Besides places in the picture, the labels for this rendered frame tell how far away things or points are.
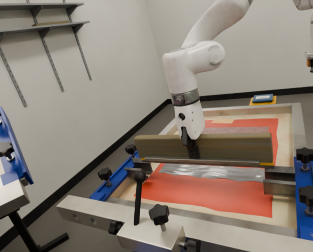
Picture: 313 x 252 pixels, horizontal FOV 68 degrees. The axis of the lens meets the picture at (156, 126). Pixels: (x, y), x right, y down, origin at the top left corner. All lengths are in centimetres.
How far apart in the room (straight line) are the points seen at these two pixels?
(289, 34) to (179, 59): 374
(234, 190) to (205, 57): 39
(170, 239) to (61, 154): 246
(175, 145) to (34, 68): 221
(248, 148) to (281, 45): 370
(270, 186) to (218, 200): 14
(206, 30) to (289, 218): 53
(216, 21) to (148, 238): 57
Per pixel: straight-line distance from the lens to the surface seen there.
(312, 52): 150
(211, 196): 72
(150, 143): 74
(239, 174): 79
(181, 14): 454
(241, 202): 70
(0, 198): 69
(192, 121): 60
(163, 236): 48
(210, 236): 51
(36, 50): 280
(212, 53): 60
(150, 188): 81
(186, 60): 58
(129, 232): 51
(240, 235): 51
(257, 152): 64
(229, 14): 69
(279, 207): 69
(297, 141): 91
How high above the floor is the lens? 142
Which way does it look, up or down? 21 degrees down
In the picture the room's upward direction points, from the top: 14 degrees counter-clockwise
